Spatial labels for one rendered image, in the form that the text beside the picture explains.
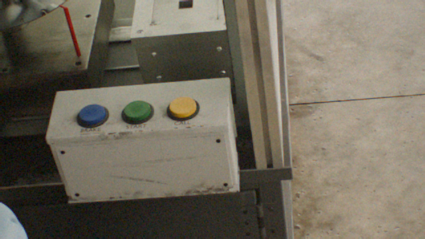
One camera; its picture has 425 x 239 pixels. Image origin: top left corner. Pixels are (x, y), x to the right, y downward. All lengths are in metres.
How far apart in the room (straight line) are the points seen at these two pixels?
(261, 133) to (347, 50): 1.50
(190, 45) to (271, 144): 0.23
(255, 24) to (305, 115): 1.39
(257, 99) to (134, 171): 0.22
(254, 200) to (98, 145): 0.31
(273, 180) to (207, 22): 0.29
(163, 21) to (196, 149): 0.28
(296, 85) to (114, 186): 1.41
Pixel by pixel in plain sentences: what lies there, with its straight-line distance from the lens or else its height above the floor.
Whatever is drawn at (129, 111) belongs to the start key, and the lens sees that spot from 1.34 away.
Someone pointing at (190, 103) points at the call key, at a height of 0.91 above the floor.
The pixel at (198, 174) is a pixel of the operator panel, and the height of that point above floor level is 0.79.
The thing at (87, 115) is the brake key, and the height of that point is 0.91.
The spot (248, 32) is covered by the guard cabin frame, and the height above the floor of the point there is 1.02.
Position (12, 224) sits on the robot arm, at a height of 0.97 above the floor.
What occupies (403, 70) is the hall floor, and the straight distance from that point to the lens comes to 2.78.
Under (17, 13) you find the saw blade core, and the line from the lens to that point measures 1.54.
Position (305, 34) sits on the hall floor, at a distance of 2.94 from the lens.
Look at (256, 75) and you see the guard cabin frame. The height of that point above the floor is 0.94.
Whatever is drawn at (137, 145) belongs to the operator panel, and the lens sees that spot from 1.34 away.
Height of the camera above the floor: 1.77
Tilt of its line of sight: 42 degrees down
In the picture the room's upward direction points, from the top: 10 degrees counter-clockwise
